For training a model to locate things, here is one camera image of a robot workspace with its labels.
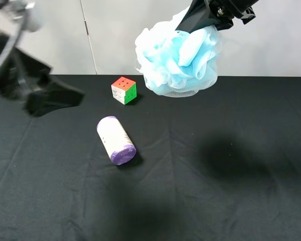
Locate black tablecloth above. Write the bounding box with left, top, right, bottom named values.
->
left=0, top=75, right=301, bottom=240

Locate multicoloured puzzle cube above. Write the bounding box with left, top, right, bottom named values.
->
left=111, top=77, right=137, bottom=105

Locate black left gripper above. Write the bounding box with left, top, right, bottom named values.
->
left=0, top=30, right=85, bottom=117

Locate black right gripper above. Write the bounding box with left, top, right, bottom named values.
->
left=176, top=0, right=258, bottom=33

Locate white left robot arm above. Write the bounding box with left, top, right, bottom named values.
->
left=0, top=1, right=84, bottom=117

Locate purple trash bag roll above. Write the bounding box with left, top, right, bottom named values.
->
left=96, top=116, right=136, bottom=166

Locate light blue mesh bath loofah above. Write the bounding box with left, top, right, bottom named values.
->
left=135, top=10, right=222, bottom=97

